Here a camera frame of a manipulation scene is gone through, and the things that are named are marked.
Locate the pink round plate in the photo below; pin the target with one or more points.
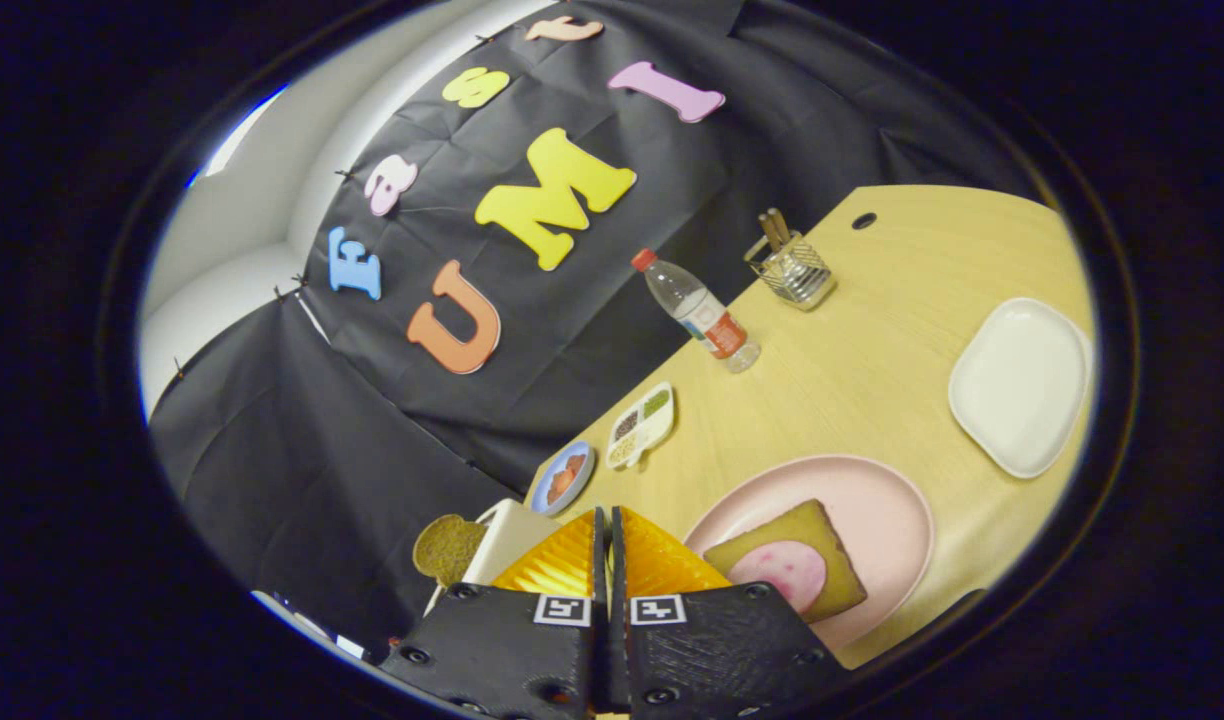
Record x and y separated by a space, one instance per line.
872 500

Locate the white compartment condiment tray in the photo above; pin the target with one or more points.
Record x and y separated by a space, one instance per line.
640 425

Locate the white toaster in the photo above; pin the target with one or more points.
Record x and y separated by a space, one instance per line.
517 535

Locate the red food pieces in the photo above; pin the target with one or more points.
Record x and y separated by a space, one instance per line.
567 478

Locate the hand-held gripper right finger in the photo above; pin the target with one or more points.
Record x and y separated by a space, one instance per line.
717 650

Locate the pink ham slice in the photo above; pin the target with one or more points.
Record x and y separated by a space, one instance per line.
782 575

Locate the small blue plate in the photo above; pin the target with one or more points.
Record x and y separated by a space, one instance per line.
547 498

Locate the toasted bread slice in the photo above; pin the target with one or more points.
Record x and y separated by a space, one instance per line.
817 525

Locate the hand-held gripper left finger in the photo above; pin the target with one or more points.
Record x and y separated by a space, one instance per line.
502 650

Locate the clear plastic water bottle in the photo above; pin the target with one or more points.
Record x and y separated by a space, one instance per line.
697 310

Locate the white rectangular plate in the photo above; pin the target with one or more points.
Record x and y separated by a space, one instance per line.
1022 385

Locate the brown bread slice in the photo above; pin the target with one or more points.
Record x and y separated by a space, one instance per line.
450 548

